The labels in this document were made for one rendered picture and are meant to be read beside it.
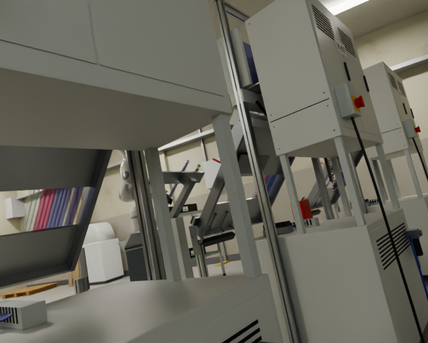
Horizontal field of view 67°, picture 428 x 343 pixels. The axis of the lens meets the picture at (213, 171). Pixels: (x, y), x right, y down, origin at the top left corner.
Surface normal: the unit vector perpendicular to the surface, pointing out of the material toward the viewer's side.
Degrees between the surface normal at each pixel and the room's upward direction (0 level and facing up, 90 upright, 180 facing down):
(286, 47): 90
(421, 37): 90
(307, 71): 90
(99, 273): 90
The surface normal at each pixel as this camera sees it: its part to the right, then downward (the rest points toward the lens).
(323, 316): -0.65, 0.02
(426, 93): -0.45, -0.04
